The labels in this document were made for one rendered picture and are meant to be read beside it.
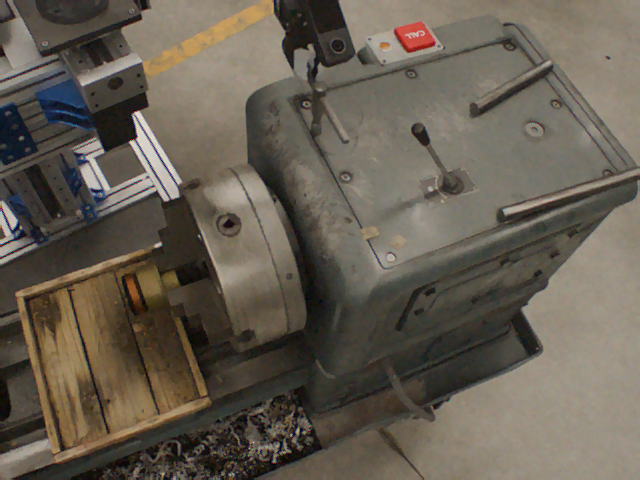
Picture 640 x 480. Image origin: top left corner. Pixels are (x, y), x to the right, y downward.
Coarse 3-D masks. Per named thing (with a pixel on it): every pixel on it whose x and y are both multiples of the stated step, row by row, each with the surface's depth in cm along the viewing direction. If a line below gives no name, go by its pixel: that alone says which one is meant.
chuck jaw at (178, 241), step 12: (168, 204) 103; (180, 204) 102; (168, 216) 102; (180, 216) 102; (168, 228) 105; (180, 228) 103; (192, 228) 104; (168, 240) 103; (180, 240) 104; (192, 240) 105; (156, 252) 105; (168, 252) 104; (180, 252) 104; (192, 252) 105; (156, 264) 104; (168, 264) 104; (180, 264) 105
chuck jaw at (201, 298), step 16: (192, 288) 105; (208, 288) 104; (176, 304) 103; (192, 304) 103; (208, 304) 103; (192, 320) 103; (208, 320) 101; (224, 320) 101; (208, 336) 100; (224, 336) 102; (240, 336) 101
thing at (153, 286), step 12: (120, 276) 105; (132, 276) 104; (144, 276) 103; (156, 276) 103; (168, 276) 105; (132, 288) 103; (144, 288) 102; (156, 288) 103; (168, 288) 105; (132, 300) 102; (144, 300) 103; (156, 300) 103; (168, 300) 104; (132, 312) 103; (144, 312) 105
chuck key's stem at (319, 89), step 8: (312, 88) 94; (320, 88) 93; (312, 96) 95; (320, 96) 94; (312, 104) 96; (312, 112) 98; (320, 112) 97; (312, 120) 101; (320, 120) 100; (312, 128) 102; (320, 128) 101
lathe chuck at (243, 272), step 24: (192, 192) 100; (216, 192) 99; (240, 192) 99; (192, 216) 99; (216, 216) 96; (240, 216) 97; (216, 240) 95; (240, 240) 95; (264, 240) 96; (216, 264) 94; (240, 264) 95; (264, 264) 96; (216, 288) 103; (240, 288) 95; (264, 288) 97; (240, 312) 97; (264, 312) 98; (264, 336) 103
